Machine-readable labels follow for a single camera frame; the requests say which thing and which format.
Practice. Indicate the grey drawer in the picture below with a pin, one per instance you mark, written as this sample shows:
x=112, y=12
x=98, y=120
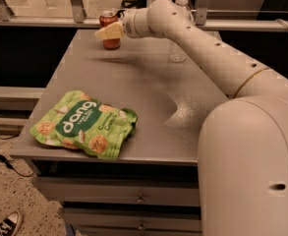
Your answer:
x=132, y=219
x=126, y=192

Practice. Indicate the metal window railing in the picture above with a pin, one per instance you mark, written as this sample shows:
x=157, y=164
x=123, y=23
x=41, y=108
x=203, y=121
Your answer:
x=247, y=15

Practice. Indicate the red coke can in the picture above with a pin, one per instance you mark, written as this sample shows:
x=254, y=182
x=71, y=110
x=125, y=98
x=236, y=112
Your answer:
x=106, y=18

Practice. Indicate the grey drawer cabinet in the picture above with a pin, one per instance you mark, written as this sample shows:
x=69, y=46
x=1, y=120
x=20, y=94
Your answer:
x=170, y=99

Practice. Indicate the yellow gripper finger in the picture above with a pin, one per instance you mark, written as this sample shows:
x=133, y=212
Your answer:
x=112, y=31

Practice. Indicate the black white sneaker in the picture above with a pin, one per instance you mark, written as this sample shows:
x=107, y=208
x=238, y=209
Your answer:
x=11, y=224

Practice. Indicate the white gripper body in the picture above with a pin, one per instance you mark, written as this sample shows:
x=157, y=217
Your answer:
x=129, y=24

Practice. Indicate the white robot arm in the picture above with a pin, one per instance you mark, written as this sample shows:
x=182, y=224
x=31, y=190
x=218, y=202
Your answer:
x=243, y=143

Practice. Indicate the clear plastic water bottle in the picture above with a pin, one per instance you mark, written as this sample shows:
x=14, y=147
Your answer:
x=177, y=55

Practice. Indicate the green dang chips bag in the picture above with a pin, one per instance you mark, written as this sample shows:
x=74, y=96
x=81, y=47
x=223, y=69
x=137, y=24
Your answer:
x=78, y=121

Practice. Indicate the top grey drawer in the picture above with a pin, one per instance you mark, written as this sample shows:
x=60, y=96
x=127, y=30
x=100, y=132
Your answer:
x=126, y=192

